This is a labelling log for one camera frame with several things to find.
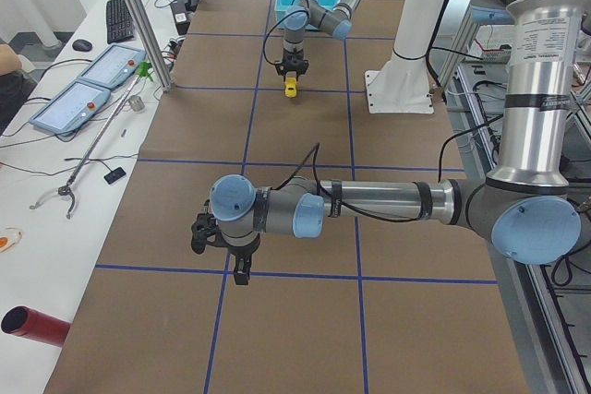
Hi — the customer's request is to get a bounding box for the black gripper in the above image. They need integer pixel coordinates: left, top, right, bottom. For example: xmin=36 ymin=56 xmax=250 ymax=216
xmin=275 ymin=50 xmax=308 ymax=82
xmin=190 ymin=199 xmax=260 ymax=285

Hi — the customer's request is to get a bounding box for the yellow beetle toy car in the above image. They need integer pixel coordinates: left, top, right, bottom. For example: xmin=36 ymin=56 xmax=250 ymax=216
xmin=283 ymin=74 xmax=298 ymax=98

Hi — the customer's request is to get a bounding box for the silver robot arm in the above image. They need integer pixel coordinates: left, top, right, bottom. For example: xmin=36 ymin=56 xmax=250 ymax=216
xmin=191 ymin=0 xmax=590 ymax=285
xmin=270 ymin=0 xmax=361 ymax=97

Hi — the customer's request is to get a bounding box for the fried egg toy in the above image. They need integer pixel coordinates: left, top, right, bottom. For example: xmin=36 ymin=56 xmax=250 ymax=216
xmin=0 ymin=227 xmax=23 ymax=253

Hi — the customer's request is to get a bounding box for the black power adapter box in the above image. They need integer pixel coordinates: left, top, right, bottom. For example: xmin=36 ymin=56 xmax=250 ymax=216
xmin=169 ymin=0 xmax=193 ymax=36

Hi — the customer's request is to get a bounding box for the metal reacher grabber tool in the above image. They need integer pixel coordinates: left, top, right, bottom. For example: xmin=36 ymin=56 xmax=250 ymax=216
xmin=30 ymin=61 xmax=152 ymax=219

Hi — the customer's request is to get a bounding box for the black smartphone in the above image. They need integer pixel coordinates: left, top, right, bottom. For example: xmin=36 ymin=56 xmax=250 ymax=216
xmin=103 ymin=167 xmax=127 ymax=185

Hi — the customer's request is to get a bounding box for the small silver metal weight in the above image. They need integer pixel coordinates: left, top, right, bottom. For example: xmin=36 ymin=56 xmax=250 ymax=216
xmin=127 ymin=95 xmax=145 ymax=113

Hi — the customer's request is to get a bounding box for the black keyboard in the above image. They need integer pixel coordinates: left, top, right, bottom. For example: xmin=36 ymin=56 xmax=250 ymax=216
xmin=105 ymin=0 xmax=134 ymax=43

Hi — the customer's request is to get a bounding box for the upper teach pendant tablet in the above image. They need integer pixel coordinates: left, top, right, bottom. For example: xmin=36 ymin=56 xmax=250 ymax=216
xmin=78 ymin=43 xmax=146 ymax=90

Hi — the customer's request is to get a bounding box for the teach pendant tablet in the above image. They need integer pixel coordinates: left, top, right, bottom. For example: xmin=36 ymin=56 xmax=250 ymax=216
xmin=78 ymin=43 xmax=146 ymax=90
xmin=29 ymin=80 xmax=111 ymax=135

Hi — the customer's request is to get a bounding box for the black computer mouse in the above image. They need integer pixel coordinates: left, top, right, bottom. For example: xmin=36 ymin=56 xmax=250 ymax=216
xmin=71 ymin=39 xmax=93 ymax=53

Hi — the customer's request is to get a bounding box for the lower teach pendant tablet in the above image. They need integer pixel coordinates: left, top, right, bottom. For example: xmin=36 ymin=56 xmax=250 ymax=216
xmin=29 ymin=80 xmax=111 ymax=135

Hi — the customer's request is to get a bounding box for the red cylinder tube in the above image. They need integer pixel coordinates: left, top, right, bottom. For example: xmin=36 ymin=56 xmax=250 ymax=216
xmin=1 ymin=305 xmax=70 ymax=347

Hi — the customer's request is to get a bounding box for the seated person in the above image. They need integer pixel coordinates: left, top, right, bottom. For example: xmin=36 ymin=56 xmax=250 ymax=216
xmin=0 ymin=42 xmax=37 ymax=132

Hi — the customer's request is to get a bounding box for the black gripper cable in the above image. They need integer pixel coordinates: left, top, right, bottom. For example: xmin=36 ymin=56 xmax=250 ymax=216
xmin=276 ymin=140 xmax=430 ymax=222
xmin=261 ymin=0 xmax=320 ymax=66

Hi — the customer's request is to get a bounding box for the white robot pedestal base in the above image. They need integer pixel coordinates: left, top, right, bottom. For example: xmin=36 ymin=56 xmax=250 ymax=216
xmin=366 ymin=0 xmax=444 ymax=114

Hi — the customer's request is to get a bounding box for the aluminium frame post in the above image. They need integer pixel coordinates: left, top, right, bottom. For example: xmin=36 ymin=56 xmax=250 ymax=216
xmin=125 ymin=0 xmax=173 ymax=92

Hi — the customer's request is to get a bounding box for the aluminium lattice frame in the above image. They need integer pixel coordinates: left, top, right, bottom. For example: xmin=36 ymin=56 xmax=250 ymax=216
xmin=441 ymin=0 xmax=590 ymax=393

